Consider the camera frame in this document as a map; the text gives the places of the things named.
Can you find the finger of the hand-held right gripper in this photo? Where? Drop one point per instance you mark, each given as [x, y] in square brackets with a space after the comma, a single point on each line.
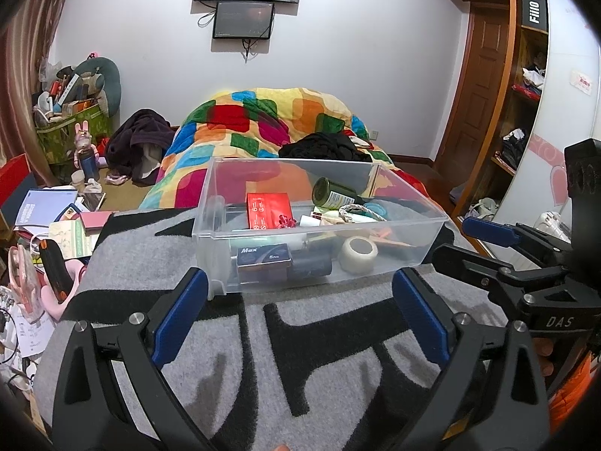
[488, 231]
[469, 265]

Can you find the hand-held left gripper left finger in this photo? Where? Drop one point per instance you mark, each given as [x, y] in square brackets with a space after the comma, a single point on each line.
[181, 319]

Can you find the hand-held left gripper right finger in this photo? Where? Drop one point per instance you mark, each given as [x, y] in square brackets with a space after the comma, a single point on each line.
[420, 319]

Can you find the clear plastic bin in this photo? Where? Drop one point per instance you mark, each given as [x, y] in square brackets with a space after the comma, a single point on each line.
[263, 181]

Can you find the person's right hand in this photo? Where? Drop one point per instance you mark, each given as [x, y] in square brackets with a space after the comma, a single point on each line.
[545, 357]

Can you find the white bag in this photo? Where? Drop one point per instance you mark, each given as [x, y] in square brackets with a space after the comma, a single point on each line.
[483, 207]

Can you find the white tape roll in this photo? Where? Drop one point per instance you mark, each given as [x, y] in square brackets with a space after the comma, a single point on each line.
[359, 254]

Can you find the grey black patterned blanket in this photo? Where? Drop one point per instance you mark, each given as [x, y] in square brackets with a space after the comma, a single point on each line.
[328, 361]

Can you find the blue cardboard box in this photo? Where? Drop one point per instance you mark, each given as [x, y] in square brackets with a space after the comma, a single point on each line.
[263, 257]

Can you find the blue tape roll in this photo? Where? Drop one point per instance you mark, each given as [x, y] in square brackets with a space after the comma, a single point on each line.
[375, 210]

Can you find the dark cylindrical container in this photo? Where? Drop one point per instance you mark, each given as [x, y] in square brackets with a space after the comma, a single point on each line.
[311, 263]

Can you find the pink slipper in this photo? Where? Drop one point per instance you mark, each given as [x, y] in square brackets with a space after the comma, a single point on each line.
[54, 307]

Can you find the wooden wardrobe shelf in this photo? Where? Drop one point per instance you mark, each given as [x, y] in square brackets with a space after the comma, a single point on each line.
[509, 103]

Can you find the pink flat box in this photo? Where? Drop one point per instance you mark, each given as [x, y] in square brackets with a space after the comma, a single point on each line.
[96, 220]

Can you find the black orange tool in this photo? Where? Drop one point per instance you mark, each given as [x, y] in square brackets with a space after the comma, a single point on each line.
[56, 272]

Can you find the green paper booklet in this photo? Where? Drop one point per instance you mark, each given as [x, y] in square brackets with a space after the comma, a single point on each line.
[70, 239]

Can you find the red cardboard box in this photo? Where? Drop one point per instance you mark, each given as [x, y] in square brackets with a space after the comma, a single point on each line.
[267, 209]

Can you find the red ribbon bow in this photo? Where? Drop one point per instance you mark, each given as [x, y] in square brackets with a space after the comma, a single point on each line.
[285, 220]

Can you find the white sliding wardrobe door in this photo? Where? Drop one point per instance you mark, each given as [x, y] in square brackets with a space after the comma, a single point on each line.
[558, 103]

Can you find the white tube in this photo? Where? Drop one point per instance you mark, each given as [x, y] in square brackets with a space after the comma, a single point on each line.
[313, 220]

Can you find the wooden door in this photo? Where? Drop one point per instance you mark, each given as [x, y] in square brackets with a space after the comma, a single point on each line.
[479, 84]

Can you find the tablet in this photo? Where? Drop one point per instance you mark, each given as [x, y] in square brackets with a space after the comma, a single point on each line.
[94, 200]

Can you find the loose white papers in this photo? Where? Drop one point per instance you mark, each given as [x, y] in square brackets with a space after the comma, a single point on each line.
[28, 338]

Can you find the green glass bottle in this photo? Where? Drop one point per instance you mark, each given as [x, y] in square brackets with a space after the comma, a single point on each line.
[328, 192]

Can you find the blue book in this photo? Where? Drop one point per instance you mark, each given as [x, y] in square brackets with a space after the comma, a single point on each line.
[44, 207]

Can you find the dark purple clothes pile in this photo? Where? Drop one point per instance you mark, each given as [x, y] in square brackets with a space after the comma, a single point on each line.
[136, 143]

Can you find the black clothing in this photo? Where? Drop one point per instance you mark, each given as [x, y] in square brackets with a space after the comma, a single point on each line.
[324, 146]

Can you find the pink bunny toy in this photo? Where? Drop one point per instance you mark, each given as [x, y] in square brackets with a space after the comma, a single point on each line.
[86, 148]

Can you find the colourful patchwork blanket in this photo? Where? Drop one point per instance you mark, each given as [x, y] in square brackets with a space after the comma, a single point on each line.
[244, 122]

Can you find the green storage bag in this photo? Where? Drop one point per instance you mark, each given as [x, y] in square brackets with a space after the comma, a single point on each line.
[70, 134]

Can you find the red storage box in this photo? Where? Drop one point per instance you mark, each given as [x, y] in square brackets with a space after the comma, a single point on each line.
[14, 181]

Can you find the black box with white print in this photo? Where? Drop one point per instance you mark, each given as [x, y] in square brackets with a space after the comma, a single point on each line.
[534, 13]

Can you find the grey neck pillow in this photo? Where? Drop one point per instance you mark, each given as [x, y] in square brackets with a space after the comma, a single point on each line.
[110, 82]

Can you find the striped curtain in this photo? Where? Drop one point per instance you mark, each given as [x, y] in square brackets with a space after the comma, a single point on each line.
[28, 65]

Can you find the small wall monitor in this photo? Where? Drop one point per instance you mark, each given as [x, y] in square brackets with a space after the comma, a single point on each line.
[243, 19]

